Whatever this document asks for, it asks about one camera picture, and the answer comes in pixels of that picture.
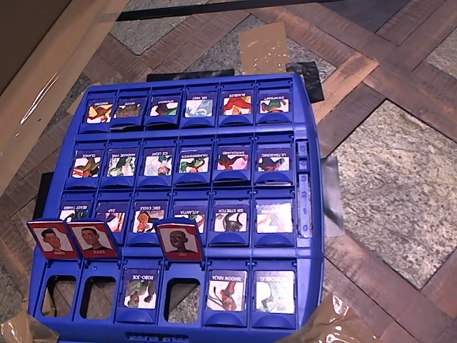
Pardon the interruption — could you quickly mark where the flip tile Robo-Joe card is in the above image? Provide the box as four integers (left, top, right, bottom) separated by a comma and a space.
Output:
114, 262, 162, 324

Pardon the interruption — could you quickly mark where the flip tile Bubbles card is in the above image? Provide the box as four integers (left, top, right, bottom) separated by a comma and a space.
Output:
218, 85, 255, 127

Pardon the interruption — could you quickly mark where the flip tile Sir Stretch card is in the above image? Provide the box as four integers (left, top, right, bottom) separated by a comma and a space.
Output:
207, 192, 251, 247

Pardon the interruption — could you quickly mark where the blue Zap character card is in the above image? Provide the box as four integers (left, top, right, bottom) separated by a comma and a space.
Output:
93, 194, 133, 246

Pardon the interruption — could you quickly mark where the square brown tape patch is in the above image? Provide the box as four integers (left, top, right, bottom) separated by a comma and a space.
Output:
238, 21, 291, 75

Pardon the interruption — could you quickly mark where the red tile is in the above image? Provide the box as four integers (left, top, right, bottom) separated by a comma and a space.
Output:
67, 219, 121, 262
155, 218, 206, 266
26, 218, 80, 262
250, 262, 299, 330

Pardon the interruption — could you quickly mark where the small crumpled brown tape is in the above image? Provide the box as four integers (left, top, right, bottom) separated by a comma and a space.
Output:
0, 296, 61, 343

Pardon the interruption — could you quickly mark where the flip tile Gelos card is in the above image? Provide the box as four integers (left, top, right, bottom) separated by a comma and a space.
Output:
111, 89, 149, 130

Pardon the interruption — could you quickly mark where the blue plastic guessing game board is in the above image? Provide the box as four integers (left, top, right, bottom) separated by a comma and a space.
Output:
27, 73, 326, 343

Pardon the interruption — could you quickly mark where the silver grey tape patch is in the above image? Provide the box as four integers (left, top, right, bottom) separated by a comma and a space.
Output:
320, 155, 347, 239

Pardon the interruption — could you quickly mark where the large crumpled brown tape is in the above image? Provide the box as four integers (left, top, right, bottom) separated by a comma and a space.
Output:
281, 292, 383, 343

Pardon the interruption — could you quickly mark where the flip tile faded pale card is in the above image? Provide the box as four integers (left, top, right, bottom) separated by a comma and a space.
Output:
252, 191, 297, 248

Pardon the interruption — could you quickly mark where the long thin black tape strip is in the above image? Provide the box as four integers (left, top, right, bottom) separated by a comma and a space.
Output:
116, 0, 338, 22

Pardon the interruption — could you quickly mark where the flip tile Upright card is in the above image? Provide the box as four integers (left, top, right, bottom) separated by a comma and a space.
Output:
144, 88, 183, 129

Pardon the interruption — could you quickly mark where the blue Safeguard character card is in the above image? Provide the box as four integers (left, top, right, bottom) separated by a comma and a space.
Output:
213, 137, 253, 184

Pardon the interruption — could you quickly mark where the blue Ultrasonic character card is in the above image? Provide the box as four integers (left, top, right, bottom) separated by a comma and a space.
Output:
253, 136, 294, 185

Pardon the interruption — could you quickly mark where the flip tile Mr Mist card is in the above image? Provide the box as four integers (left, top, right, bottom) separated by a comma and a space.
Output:
180, 86, 219, 129

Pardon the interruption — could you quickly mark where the blue Beast Tamer character card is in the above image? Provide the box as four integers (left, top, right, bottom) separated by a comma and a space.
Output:
56, 194, 95, 223

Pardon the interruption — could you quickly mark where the dark black tape patch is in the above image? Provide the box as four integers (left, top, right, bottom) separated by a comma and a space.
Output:
31, 172, 55, 221

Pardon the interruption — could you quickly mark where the flip tile Atlanta card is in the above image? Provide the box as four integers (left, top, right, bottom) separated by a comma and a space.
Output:
170, 194, 210, 244

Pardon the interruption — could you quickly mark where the flip tile Whoosh card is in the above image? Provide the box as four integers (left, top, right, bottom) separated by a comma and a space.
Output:
79, 91, 117, 134

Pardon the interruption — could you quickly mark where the blue Eric Eagle character card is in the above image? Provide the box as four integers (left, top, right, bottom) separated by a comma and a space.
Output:
126, 194, 171, 247

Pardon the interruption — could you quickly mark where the wide black tape patch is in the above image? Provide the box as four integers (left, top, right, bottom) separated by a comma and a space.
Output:
285, 61, 326, 104

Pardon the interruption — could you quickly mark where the narrow brown tape piece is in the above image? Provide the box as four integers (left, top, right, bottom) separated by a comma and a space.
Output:
66, 81, 101, 116

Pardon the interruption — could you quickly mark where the short black tape strip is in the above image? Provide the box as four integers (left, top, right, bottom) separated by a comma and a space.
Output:
146, 69, 236, 84

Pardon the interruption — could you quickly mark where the brown cardboard box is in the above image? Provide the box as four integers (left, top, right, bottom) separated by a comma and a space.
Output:
0, 0, 130, 197

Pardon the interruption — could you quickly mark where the flip tile Shadow Ninja card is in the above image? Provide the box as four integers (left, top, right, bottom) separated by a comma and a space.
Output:
202, 262, 251, 328

